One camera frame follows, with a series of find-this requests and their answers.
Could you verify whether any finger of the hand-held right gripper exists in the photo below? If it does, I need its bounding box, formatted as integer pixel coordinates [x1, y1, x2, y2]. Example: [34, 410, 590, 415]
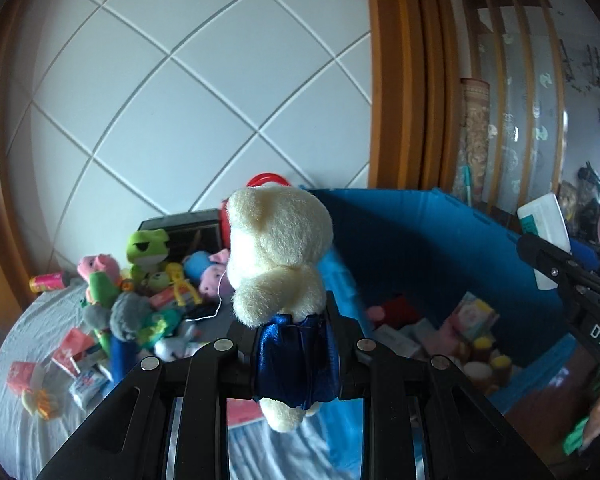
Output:
[517, 233, 588, 295]

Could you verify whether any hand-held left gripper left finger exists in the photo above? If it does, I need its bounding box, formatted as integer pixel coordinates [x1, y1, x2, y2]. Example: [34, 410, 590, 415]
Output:
[35, 320, 257, 480]

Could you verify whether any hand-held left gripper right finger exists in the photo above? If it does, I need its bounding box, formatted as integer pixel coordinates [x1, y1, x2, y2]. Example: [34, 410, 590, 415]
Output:
[324, 291, 556, 480]

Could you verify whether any white box teal label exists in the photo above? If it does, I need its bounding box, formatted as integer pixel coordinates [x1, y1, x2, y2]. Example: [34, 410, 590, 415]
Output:
[517, 192, 574, 291]

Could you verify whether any blue storage bin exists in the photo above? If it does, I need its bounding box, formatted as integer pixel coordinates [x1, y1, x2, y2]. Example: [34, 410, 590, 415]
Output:
[300, 187, 600, 480]

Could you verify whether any cream plush bear blue dress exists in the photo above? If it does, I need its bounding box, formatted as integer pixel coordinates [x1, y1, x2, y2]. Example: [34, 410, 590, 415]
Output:
[226, 186, 342, 433]

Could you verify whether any cloth-covered desktop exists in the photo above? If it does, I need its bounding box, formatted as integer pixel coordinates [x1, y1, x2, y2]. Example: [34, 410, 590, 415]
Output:
[0, 280, 371, 480]

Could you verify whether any red plush toy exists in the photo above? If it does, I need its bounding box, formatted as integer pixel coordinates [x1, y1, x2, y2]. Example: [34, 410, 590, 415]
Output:
[367, 296, 422, 332]

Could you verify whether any colourful carton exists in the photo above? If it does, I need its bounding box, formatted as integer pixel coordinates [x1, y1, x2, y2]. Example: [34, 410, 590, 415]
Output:
[441, 292, 501, 352]

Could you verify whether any blue cylinder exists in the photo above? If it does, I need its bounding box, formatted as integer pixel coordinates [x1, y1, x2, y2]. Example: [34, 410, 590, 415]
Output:
[110, 332, 142, 382]

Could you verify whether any yellow plastic toy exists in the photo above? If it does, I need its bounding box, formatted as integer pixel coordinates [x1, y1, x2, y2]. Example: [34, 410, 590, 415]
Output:
[166, 262, 203, 307]

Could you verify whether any grey plush toy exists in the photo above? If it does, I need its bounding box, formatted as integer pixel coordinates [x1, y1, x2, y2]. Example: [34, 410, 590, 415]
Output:
[82, 292, 154, 347]

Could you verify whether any yellow-capped brown bottle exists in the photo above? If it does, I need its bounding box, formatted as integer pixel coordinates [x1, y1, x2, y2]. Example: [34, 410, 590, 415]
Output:
[461, 336, 514, 397]

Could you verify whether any blue pig plush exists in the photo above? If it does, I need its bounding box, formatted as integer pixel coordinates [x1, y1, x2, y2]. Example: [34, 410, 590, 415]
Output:
[182, 250, 230, 282]

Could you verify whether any green cloth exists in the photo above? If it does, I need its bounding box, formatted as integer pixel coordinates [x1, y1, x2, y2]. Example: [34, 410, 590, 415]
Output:
[561, 416, 600, 457]

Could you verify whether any white blue tissue packet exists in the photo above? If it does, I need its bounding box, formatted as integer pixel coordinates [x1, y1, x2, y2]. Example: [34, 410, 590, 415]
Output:
[69, 367, 112, 409]

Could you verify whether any green frog plush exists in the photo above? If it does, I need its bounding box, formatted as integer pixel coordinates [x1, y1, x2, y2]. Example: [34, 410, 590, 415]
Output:
[126, 228, 172, 282]

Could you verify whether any rolled patterned rug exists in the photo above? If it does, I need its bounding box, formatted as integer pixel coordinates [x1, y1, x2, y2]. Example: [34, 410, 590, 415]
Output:
[454, 78, 492, 202]

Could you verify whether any red white packet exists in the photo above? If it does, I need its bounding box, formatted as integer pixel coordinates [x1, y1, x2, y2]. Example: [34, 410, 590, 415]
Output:
[51, 328, 100, 377]

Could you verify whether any black box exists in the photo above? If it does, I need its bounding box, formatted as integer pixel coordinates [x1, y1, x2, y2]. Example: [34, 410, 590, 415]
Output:
[137, 208, 222, 264]

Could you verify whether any wooden glass partition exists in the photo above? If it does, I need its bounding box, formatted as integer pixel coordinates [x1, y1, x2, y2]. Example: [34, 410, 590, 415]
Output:
[457, 0, 567, 222]

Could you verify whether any pink pig plush green body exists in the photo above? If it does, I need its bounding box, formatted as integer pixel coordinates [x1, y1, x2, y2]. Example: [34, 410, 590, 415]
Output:
[77, 253, 122, 307]

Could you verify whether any yellow orange toy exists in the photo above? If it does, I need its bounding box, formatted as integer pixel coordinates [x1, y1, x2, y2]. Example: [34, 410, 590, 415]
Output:
[22, 386, 64, 421]

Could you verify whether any pink tissue packet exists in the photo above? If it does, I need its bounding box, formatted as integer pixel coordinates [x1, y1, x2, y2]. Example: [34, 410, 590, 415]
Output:
[7, 361, 47, 394]

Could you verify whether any red drink can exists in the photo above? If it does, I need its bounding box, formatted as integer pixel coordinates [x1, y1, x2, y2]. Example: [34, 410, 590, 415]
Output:
[29, 272, 66, 294]

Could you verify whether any red ring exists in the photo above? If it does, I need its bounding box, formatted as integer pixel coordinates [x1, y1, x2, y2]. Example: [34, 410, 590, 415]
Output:
[218, 172, 292, 251]

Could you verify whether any wooden door frame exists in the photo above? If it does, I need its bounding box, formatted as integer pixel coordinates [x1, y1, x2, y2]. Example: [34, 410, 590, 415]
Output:
[364, 0, 462, 192]

